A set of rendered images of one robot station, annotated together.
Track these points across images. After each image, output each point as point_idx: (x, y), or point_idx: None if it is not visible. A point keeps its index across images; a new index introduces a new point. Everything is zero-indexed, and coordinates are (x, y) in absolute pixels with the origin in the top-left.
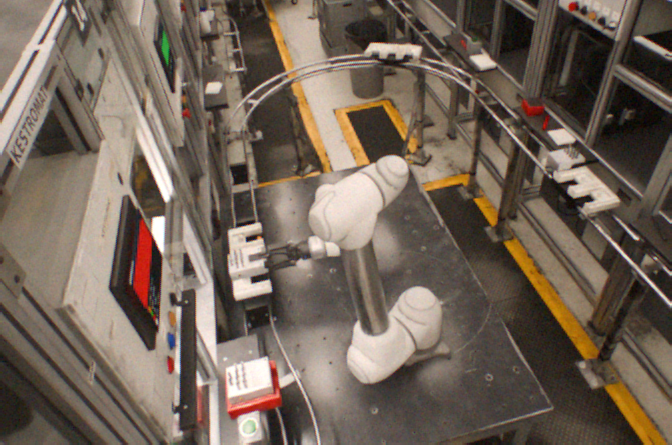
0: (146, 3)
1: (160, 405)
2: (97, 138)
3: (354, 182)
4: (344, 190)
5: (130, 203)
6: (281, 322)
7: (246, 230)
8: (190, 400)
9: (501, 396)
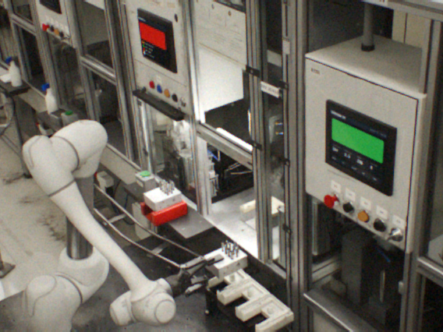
0: (366, 86)
1: (139, 69)
2: None
3: (67, 128)
4: (73, 124)
5: (167, 24)
6: (200, 315)
7: (271, 318)
8: (139, 93)
9: None
